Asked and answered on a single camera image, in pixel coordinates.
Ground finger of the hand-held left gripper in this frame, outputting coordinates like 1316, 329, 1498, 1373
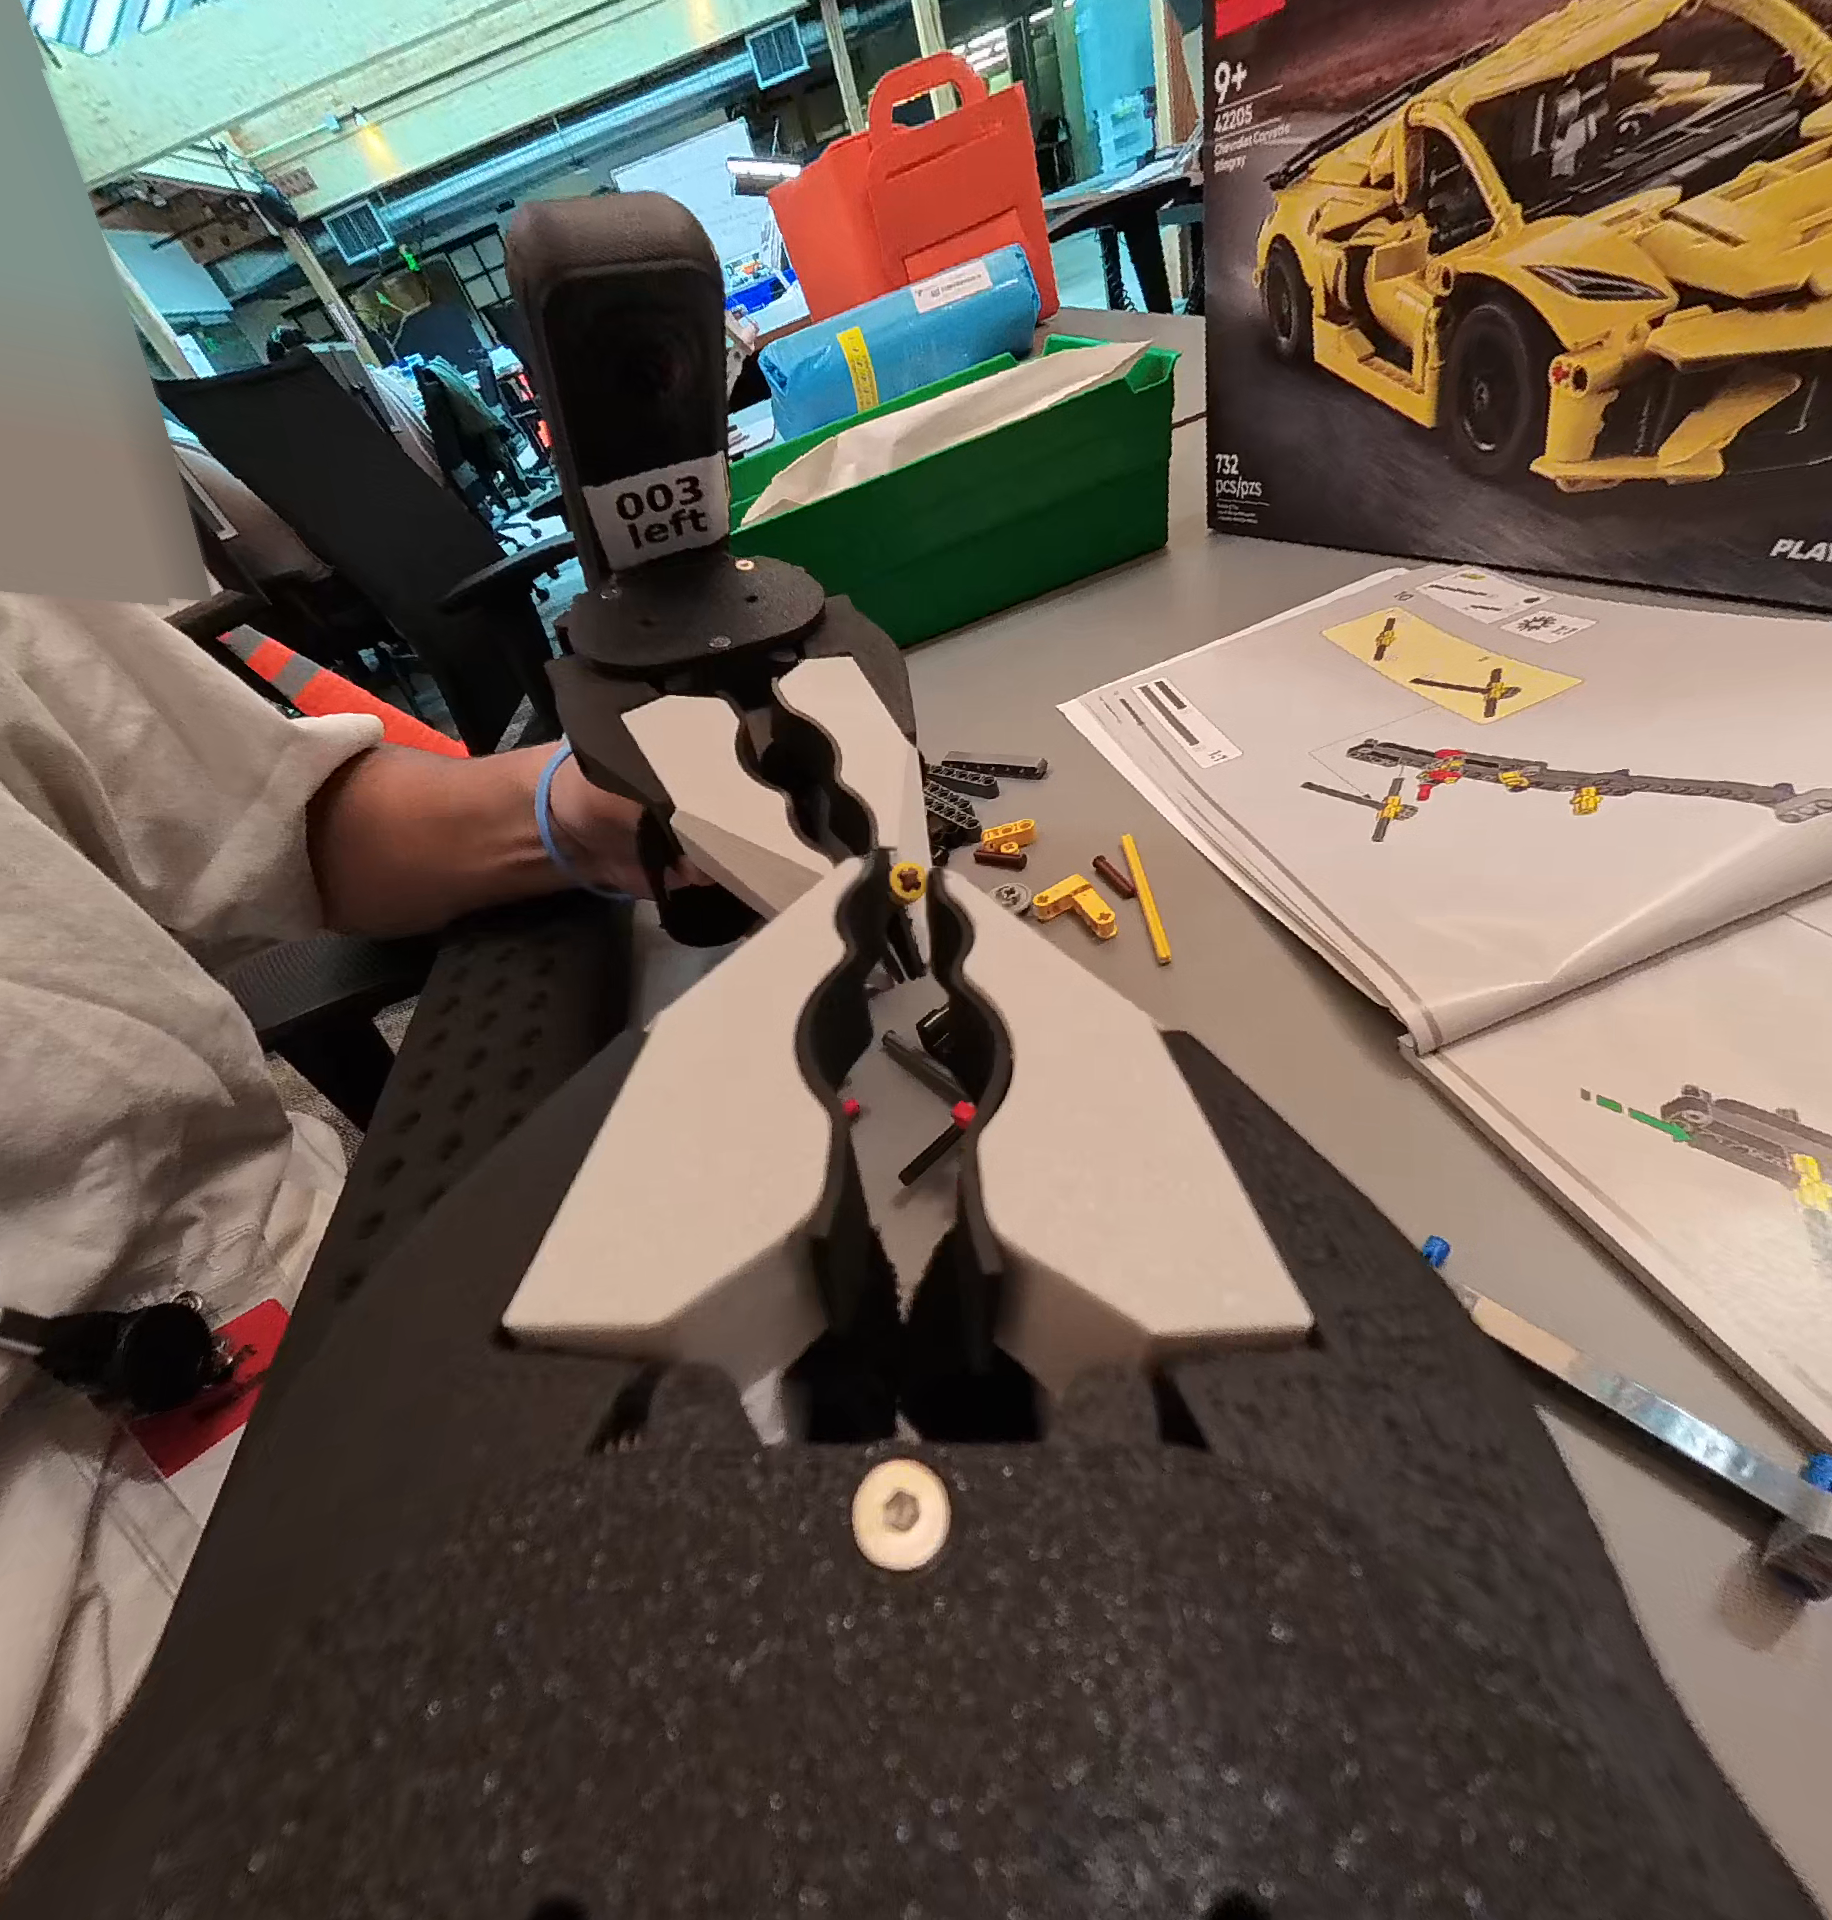
618, 695, 832, 921
780, 654, 925, 875

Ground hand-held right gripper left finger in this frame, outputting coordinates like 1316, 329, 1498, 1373
497, 857, 908, 1450

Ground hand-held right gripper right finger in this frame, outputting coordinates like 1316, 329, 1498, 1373
918, 863, 1316, 1450

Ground black lego fork red pins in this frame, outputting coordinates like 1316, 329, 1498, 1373
835, 1009, 993, 1191

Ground long yellow lego axle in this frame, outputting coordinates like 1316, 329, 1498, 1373
1118, 828, 1174, 969

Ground open lego instruction booklet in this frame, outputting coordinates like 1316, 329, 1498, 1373
1057, 562, 1832, 1482

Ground long grey lego beam assembly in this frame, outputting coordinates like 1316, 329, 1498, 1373
1420, 1234, 1832, 1603

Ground lego box yellow car picture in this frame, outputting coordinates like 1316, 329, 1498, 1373
1194, 0, 1832, 618

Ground person's left hand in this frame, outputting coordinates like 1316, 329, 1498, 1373
559, 750, 716, 903

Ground pile of dark grey beams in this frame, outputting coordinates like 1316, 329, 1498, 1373
918, 744, 1050, 851

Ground blue wristband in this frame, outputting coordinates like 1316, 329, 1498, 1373
533, 742, 633, 903

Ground green plastic bin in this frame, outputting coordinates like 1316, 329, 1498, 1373
721, 334, 1181, 653

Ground blue plastic package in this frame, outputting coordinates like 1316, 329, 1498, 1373
757, 241, 1043, 437

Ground black office chair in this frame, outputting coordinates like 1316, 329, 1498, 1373
150, 345, 581, 755

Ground white paper bag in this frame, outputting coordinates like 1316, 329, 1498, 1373
736, 340, 1158, 522

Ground orange felt bag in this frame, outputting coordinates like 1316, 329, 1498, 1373
768, 55, 1043, 329

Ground orange reflective vest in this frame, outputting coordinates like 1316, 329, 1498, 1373
215, 618, 471, 761

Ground red badge card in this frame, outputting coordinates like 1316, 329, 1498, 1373
128, 1296, 290, 1482

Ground person's white shirt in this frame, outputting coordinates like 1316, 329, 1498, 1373
0, 589, 386, 1879

